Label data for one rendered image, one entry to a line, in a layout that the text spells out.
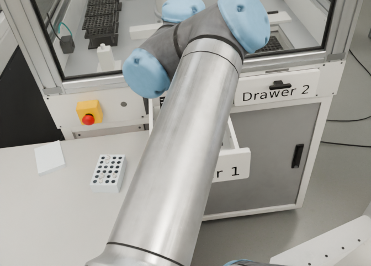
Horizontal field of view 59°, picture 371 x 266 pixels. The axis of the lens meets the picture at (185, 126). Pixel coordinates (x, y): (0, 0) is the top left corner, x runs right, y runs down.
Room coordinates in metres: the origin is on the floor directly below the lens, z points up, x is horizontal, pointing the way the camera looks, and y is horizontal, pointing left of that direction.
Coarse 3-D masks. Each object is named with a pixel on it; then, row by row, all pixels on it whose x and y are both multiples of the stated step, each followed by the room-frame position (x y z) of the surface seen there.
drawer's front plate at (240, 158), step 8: (224, 152) 0.59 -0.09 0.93; (232, 152) 0.58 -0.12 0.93; (240, 152) 0.58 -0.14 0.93; (248, 152) 0.58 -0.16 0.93; (224, 160) 0.58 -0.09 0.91; (232, 160) 0.58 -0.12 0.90; (240, 160) 0.58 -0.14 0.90; (248, 160) 0.58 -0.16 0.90; (216, 168) 0.58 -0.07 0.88; (224, 168) 0.58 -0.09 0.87; (240, 168) 0.58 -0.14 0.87; (248, 168) 0.58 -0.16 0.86; (216, 176) 0.58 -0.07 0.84; (224, 176) 0.58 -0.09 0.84; (232, 176) 0.58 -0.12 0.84; (240, 176) 0.58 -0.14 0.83; (248, 176) 0.58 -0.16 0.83
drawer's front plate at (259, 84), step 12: (288, 72) 0.92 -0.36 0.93; (300, 72) 0.91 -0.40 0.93; (312, 72) 0.91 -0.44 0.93; (240, 84) 0.90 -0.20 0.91; (252, 84) 0.90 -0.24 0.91; (264, 84) 0.90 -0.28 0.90; (300, 84) 0.91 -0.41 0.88; (312, 84) 0.91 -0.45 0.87; (240, 96) 0.90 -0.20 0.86; (252, 96) 0.90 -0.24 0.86; (264, 96) 0.90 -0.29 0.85; (288, 96) 0.91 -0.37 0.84; (300, 96) 0.91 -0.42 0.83; (312, 96) 0.91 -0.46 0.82
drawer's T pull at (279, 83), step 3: (276, 81) 0.90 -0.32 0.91; (279, 81) 0.90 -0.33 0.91; (276, 84) 0.88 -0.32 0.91; (279, 84) 0.88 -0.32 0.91; (282, 84) 0.88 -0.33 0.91; (285, 84) 0.87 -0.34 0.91; (288, 84) 0.87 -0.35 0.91; (270, 87) 0.87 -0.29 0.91; (273, 87) 0.87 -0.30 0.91; (276, 87) 0.87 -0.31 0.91; (279, 87) 0.87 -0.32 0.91; (282, 87) 0.87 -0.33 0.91; (285, 87) 0.87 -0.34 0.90; (288, 87) 0.87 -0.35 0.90
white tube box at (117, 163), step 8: (112, 160) 0.72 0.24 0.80; (120, 160) 0.72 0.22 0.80; (96, 168) 0.70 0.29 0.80; (104, 168) 0.69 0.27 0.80; (112, 168) 0.69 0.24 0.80; (120, 168) 0.69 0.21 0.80; (96, 176) 0.67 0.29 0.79; (112, 176) 0.66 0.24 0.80; (120, 176) 0.66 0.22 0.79; (96, 184) 0.63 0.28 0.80; (104, 184) 0.63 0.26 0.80; (112, 184) 0.63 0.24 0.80; (120, 184) 0.65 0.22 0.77; (96, 192) 0.63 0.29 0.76; (104, 192) 0.63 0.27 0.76; (112, 192) 0.62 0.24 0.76
